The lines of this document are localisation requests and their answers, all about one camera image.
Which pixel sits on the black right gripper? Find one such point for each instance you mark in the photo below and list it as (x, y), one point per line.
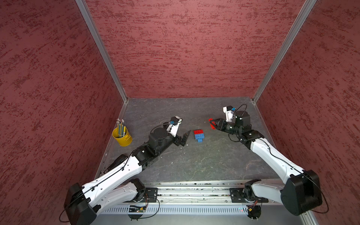
(220, 125)

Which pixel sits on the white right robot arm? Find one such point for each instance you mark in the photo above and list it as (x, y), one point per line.
(300, 191)

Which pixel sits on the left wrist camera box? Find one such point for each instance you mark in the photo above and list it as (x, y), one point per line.
(173, 125)

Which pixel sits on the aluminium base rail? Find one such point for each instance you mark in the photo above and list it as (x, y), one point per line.
(214, 192)

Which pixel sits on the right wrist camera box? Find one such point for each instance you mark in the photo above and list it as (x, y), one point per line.
(229, 112)

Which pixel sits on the red lego brick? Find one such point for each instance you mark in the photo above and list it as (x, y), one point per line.
(199, 131)
(212, 123)

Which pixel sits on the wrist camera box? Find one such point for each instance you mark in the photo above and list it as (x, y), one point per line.
(173, 125)
(229, 112)

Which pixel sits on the aluminium corner post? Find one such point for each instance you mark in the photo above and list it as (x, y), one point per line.
(85, 12)
(294, 30)

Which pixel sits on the aluminium corner post right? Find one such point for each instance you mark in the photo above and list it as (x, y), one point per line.
(294, 30)

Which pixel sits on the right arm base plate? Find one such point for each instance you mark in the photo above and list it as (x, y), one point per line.
(237, 195)

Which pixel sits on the yellow metal pencil cup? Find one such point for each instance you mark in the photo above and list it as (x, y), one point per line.
(124, 140)

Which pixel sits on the aluminium corner post left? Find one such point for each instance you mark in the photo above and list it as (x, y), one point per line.
(85, 12)

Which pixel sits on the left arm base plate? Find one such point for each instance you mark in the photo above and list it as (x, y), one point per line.
(150, 196)

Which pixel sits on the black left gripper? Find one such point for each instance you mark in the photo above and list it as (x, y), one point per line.
(177, 141)

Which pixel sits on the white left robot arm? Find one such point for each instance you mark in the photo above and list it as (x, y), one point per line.
(83, 203)

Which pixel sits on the perforated cable tray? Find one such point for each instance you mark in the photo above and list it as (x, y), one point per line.
(179, 210)

